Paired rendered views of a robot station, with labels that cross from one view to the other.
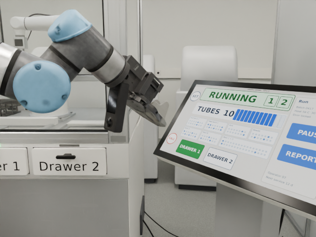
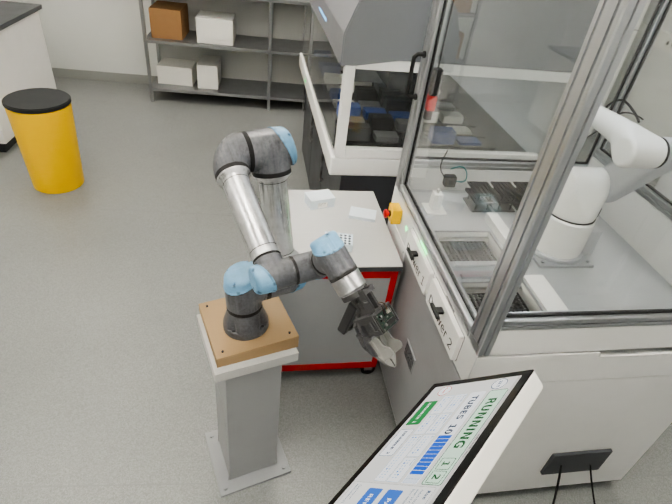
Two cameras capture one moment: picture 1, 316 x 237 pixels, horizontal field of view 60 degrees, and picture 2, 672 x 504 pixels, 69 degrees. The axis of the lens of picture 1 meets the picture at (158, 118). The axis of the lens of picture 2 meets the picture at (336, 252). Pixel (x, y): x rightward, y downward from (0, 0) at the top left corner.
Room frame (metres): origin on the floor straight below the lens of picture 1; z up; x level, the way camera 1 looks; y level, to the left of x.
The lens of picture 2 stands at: (0.36, -0.75, 2.01)
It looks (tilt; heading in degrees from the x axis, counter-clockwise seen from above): 37 degrees down; 76
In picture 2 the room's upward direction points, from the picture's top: 8 degrees clockwise
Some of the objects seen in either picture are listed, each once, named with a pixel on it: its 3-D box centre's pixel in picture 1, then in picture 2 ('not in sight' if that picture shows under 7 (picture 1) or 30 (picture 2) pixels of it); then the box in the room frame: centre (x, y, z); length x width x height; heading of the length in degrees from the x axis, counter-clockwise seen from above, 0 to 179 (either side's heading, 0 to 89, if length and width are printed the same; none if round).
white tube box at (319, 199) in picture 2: not in sight; (319, 199); (0.73, 1.26, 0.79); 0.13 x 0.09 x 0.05; 15
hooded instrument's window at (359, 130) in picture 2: not in sight; (403, 63); (1.40, 2.37, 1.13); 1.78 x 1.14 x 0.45; 89
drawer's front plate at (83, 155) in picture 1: (69, 161); (443, 317); (1.03, 0.35, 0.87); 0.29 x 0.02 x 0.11; 89
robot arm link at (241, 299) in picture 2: not in sight; (245, 286); (0.37, 0.43, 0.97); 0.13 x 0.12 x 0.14; 19
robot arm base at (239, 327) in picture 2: not in sight; (245, 313); (0.37, 0.42, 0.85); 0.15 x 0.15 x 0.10
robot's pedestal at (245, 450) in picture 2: not in sight; (246, 400); (0.37, 0.42, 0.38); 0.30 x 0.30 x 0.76; 15
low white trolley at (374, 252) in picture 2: not in sight; (319, 285); (0.74, 1.08, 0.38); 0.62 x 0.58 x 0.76; 89
